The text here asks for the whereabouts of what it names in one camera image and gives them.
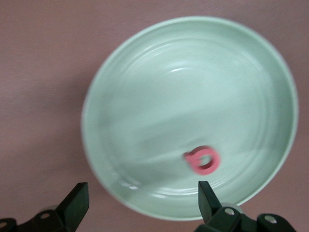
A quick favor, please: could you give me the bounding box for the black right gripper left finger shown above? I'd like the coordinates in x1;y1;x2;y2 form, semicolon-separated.
26;182;90;232

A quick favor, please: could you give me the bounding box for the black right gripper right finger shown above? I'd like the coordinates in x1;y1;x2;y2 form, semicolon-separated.
195;180;297;232

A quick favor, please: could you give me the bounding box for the red foam letter Q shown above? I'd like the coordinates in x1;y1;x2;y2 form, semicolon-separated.
183;145;222;176

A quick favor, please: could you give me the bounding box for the pale green plate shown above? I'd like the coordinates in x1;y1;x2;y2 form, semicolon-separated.
81;15;300;216

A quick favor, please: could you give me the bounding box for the brown table cloth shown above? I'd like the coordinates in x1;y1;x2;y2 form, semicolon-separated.
0;0;309;232

